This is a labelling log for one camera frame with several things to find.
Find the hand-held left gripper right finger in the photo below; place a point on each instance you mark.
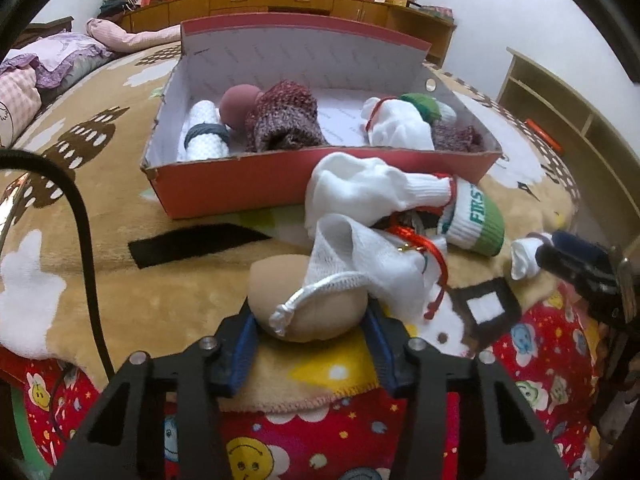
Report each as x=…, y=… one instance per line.
x=380, y=350

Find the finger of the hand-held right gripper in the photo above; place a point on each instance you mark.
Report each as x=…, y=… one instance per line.
x=580, y=245
x=560, y=265

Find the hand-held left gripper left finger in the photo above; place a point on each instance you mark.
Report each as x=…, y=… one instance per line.
x=242, y=350

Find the white sock purple cuff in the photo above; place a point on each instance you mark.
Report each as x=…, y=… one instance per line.
x=522, y=257

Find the beige sock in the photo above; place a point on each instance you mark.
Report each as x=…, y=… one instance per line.
x=310, y=305

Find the white mesh sock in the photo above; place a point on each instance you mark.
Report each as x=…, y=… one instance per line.
x=365, y=260

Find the white sock green band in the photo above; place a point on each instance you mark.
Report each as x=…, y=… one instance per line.
x=475, y=220
x=425, y=105

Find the white socks red tie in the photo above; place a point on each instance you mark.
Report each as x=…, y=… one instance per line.
x=417, y=242

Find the purple knitted sock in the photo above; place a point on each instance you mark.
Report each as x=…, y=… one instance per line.
x=457, y=137

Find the white sock red trim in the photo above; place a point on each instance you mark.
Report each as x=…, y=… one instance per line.
x=400, y=127
x=360, y=185

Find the white sock grey band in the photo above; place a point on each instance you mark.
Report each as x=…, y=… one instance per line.
x=205, y=132

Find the maroon knitted sock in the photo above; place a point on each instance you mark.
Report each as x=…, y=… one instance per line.
x=285, y=115

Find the dusty pink sock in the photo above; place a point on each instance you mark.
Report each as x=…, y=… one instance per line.
x=237, y=105

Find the red cardboard shoebox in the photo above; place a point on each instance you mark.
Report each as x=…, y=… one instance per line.
x=310, y=40

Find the tan sheep printed blanket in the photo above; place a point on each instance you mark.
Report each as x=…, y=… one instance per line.
x=150, y=285

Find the red smiley printed bedsheet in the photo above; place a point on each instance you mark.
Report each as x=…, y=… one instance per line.
x=300, y=450

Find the orange plastic item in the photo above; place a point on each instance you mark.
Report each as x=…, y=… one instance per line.
x=545, y=135

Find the light wooden shelf unit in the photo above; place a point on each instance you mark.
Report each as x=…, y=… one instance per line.
x=550, y=90

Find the checked cloth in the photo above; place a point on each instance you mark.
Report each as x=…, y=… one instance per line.
x=435, y=10

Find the pink checked cartoon pillow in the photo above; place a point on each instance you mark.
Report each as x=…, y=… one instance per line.
x=20, y=95

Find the purple frilled pillow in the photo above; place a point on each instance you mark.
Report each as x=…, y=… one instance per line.
x=60, y=52

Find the long wooden cabinet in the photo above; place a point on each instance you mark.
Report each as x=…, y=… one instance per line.
x=300, y=2

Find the pile of folded clothes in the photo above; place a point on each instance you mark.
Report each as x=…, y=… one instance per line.
x=115, y=5

